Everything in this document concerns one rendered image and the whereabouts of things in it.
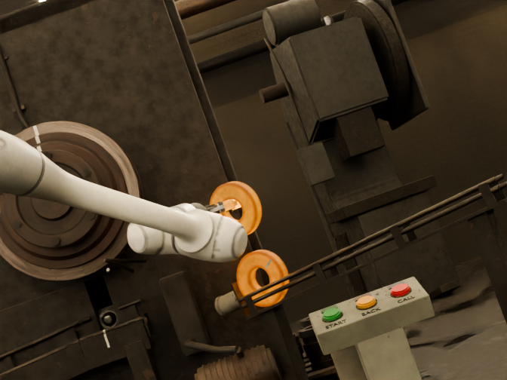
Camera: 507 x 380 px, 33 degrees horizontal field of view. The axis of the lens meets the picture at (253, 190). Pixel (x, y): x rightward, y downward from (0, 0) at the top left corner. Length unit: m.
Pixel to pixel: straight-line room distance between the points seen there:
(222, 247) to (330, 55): 4.87
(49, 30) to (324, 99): 4.06
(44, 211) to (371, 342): 1.10
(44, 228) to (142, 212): 0.68
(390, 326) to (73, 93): 1.40
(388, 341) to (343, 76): 5.05
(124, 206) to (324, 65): 4.95
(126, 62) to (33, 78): 0.30
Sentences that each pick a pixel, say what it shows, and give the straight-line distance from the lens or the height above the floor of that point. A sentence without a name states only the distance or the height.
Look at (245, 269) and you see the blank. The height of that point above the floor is 0.74.
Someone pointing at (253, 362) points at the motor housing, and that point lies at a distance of 2.33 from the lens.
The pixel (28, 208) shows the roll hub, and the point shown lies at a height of 1.11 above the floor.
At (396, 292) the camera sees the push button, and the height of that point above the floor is 0.60.
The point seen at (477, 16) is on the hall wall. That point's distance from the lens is 9.15.
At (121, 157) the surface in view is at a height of 1.17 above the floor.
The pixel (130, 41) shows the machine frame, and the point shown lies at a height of 1.54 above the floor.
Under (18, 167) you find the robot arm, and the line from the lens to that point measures 1.65.
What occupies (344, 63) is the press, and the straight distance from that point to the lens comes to 6.71.
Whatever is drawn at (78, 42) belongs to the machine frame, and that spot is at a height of 1.59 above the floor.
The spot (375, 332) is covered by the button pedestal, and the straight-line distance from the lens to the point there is 1.74.
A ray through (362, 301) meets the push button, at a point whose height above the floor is 0.61.
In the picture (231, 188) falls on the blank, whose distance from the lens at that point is 2.30.
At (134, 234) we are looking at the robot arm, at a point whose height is 0.91.
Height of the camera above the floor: 0.78
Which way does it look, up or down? 4 degrees up
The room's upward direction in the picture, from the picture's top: 20 degrees counter-clockwise
